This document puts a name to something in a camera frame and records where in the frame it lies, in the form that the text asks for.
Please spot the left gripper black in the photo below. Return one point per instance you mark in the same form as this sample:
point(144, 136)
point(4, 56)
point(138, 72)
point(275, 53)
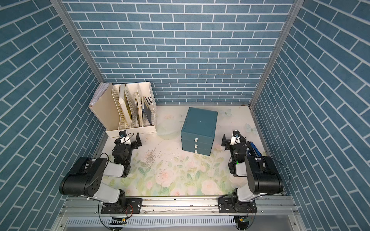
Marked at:
point(136, 143)

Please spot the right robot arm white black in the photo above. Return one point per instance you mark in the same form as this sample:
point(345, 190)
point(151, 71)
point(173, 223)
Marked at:
point(261, 173)

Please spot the white file organizer rack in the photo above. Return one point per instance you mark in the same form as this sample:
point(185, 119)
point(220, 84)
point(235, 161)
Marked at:
point(137, 94)

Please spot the beige folder with papers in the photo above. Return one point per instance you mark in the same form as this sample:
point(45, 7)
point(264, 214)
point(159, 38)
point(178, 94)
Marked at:
point(103, 106)

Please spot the white book in rack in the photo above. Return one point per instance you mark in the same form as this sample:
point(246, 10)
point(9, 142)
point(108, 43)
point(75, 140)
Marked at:
point(125, 105)

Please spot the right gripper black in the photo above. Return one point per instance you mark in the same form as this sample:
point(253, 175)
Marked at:
point(225, 143)

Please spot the blue black tool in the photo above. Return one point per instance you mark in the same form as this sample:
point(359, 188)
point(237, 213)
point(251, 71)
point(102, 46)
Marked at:
point(253, 149)

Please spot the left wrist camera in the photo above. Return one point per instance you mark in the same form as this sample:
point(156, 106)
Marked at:
point(123, 137)

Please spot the floral table mat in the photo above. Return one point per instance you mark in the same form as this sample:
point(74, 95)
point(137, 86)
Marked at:
point(160, 167)

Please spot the teal drawer cabinet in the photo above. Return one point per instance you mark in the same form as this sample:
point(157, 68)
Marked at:
point(198, 131)

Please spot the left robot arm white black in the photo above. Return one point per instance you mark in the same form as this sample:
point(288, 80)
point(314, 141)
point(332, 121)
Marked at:
point(85, 177)

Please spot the aluminium mounting rail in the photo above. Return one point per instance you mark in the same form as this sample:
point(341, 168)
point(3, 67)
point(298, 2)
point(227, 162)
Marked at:
point(185, 206)

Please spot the dark notebook in rack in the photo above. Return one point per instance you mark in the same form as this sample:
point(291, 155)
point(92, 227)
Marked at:
point(147, 113)

